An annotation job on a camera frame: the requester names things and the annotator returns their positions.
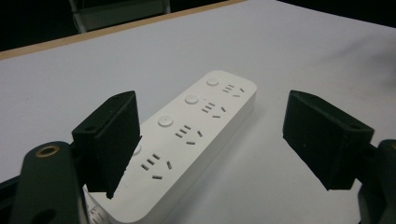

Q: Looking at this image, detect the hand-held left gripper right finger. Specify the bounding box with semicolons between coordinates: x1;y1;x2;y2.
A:
282;90;375;191

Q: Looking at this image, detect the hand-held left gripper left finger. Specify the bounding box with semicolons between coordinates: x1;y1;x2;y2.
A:
71;90;143;200

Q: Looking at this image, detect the white power strip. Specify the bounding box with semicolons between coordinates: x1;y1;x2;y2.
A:
83;70;258;224

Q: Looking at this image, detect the grey metal stand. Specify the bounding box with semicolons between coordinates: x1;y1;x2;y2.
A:
68;0;172;34

